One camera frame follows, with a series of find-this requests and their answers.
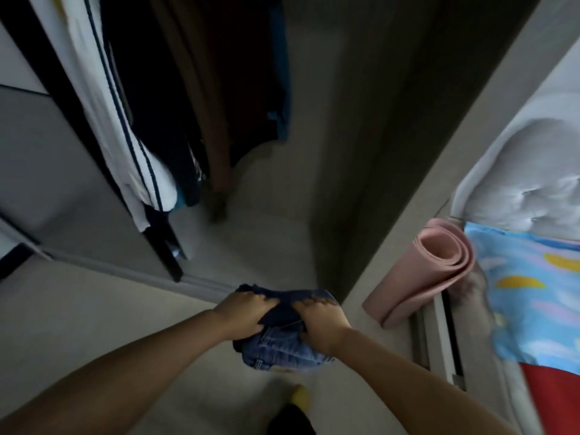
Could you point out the brown garment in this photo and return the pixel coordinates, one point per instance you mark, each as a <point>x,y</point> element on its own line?
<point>195,95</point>

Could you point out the blue garment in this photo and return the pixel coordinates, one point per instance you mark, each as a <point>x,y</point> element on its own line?
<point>279,68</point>

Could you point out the person's left forearm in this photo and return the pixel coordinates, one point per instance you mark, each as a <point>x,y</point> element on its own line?
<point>109,385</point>

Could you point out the person's right hand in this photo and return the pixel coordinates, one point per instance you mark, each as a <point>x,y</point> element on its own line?
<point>322,323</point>

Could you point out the white tufted headboard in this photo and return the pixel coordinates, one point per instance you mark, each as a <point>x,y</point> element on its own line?
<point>535,176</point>

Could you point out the person's left hand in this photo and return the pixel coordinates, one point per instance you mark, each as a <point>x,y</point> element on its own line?
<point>245,312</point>

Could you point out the yellow slipper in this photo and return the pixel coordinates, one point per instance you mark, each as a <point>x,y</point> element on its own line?
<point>299,397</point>

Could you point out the pink rolled mat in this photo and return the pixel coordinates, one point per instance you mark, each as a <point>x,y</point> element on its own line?
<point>426,267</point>

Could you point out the blue denim jeans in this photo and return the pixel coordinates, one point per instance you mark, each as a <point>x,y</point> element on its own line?
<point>281,344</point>

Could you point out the white navy striped jacket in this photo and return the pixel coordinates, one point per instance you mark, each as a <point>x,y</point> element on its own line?
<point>100,104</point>

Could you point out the grey wardrobe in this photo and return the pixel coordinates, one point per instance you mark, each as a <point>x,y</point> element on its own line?
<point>381,131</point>

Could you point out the white bed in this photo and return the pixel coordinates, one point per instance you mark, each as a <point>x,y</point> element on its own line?
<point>471,358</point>

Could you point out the red bedsheet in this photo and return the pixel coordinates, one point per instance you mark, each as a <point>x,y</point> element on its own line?
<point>553,398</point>

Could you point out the person's right forearm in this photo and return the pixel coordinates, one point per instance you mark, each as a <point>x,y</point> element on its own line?
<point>417,394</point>

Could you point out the black garment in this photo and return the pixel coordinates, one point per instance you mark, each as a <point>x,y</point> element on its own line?
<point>154,104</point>

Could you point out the person's black trousers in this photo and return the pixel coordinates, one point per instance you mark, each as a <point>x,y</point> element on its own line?
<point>292,421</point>

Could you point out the colourful patterned pillow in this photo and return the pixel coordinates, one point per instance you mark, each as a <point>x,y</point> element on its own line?
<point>535,294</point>

